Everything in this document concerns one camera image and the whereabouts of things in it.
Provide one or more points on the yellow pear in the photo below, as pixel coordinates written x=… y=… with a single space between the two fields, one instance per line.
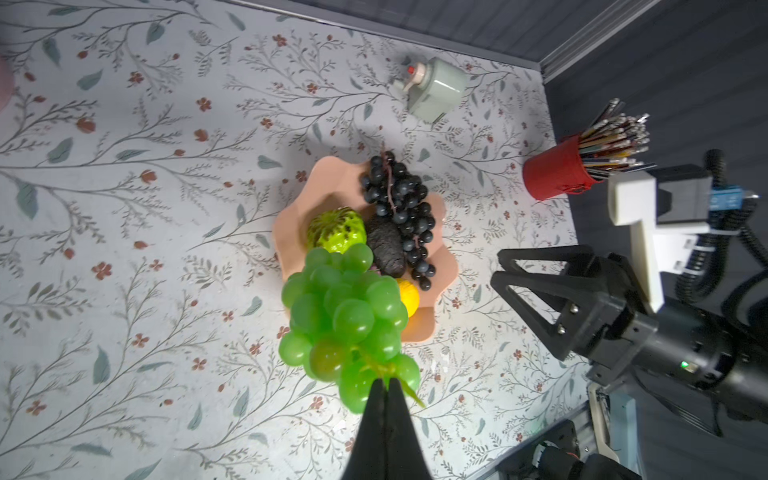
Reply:
x=409 y=296

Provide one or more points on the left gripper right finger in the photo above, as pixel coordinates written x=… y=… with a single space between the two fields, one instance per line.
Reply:
x=404 y=458

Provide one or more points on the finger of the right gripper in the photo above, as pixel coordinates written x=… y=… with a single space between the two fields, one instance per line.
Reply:
x=534 y=312
x=540 y=264

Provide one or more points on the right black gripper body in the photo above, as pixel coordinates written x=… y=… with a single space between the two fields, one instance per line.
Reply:
x=610 y=325

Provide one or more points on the green grape bunch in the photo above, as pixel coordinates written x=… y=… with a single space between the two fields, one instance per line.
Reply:
x=345 y=325

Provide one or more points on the bright green custard apple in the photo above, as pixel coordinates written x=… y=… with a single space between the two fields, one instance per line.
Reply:
x=336 y=230

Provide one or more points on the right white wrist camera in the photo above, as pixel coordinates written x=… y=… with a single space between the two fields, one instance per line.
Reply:
x=666 y=211

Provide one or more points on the red pencil cup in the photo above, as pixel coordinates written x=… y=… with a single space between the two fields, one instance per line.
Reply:
x=556 y=171

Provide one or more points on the dark brown avocado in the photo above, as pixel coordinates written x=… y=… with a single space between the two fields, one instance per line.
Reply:
x=384 y=239

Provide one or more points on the pencils in red cup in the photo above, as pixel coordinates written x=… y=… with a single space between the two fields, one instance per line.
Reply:
x=611 y=144

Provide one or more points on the pink scalloped fruit bowl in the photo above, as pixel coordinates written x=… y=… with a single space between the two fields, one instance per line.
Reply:
x=334 y=183

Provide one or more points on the dark purple grape bunch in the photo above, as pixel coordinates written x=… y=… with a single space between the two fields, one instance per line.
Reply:
x=401 y=196

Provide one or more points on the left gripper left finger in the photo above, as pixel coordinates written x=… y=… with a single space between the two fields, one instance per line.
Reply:
x=368 y=459

